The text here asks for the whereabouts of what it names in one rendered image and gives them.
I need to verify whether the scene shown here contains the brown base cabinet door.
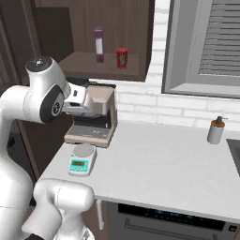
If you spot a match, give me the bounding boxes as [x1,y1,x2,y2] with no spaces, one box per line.
[82,198,109,240]

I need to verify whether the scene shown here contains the grey soap dispenser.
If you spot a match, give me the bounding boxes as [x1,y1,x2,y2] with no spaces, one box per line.
[206,115,229,145]

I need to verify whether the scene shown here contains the beige coffee machine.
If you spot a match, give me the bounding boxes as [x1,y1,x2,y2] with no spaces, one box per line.
[63,80,119,149]

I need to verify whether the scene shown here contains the grey sink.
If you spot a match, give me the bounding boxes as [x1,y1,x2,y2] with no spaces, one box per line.
[226,138,240,176]

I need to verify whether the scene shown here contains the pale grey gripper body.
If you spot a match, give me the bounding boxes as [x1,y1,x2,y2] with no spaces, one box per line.
[61,91,107,119]

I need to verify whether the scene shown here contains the white cabinet door handle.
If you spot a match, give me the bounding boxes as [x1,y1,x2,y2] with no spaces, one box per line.
[96,199,105,232]

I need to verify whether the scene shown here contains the grey framed window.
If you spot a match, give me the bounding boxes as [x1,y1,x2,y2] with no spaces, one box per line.
[161,0,240,100]

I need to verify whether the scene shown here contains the red can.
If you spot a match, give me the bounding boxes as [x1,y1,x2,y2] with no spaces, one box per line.
[115,47,129,70]

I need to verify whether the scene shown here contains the dark grey dishwasher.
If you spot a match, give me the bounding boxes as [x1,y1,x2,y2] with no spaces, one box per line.
[106,201,240,240]

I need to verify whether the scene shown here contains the dark wood cabinet door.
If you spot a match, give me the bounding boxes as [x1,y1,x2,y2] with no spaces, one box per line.
[0,0,42,95]

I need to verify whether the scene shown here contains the dark wood wall cabinet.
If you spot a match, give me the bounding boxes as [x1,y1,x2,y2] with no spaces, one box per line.
[33,0,157,83]

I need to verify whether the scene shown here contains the purple carton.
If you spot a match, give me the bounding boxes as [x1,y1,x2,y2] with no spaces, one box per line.
[94,26,105,65]

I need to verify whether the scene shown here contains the white digital scale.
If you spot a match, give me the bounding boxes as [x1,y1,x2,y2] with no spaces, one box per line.
[67,143,98,178]

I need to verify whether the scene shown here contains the grey window blinds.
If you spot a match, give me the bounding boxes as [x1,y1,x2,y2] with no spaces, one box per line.
[198,0,240,78]

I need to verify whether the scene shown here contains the grey dishwasher handle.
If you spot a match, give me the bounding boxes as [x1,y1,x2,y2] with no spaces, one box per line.
[124,217,227,240]

